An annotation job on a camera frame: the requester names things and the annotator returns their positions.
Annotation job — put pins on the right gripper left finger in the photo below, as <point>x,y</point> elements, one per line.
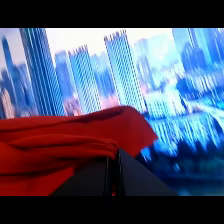
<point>90,180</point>

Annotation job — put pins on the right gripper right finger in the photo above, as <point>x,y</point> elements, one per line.
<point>140,180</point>

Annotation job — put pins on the red garment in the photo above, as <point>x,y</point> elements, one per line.
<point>60,143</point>

